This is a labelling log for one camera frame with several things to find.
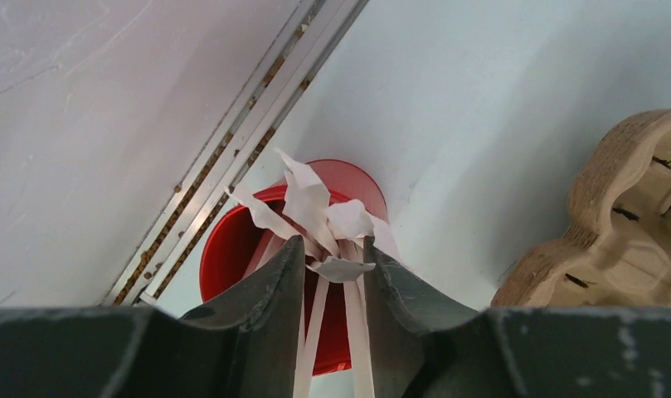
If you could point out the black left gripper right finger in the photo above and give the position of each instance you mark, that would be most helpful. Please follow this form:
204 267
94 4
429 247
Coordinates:
425 344

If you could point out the brown pulp cup carrier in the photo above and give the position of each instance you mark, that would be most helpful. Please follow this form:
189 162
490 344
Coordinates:
617 248

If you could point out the red cup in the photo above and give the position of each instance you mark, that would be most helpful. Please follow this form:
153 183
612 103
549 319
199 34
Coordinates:
235 240

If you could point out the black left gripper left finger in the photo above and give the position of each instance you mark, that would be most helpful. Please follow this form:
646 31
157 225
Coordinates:
242 343

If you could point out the aluminium frame post left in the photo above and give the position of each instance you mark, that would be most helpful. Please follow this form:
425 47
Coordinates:
283 74

